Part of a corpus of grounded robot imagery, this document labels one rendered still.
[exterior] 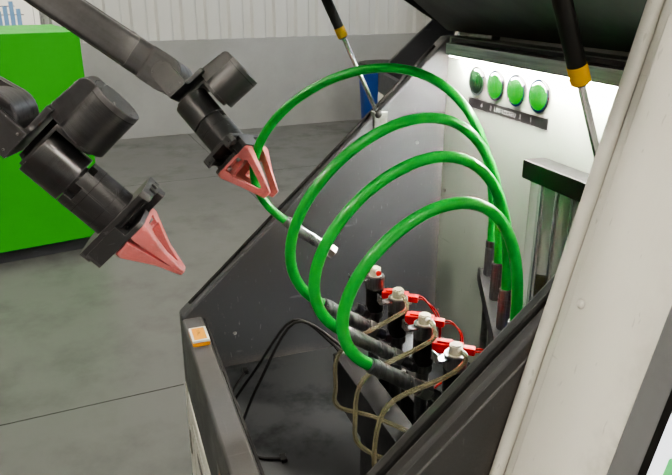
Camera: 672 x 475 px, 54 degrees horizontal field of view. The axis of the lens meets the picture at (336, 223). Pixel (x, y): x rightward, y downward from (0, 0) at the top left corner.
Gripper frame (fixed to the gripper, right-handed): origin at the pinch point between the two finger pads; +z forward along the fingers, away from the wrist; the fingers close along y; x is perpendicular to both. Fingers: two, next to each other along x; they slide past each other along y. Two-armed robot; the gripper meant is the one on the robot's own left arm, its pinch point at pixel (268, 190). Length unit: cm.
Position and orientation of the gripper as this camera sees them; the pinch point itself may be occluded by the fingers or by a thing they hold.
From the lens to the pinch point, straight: 103.6
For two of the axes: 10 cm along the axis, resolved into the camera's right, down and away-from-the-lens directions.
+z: 6.5, 7.5, -1.6
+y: 3.4, -0.9, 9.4
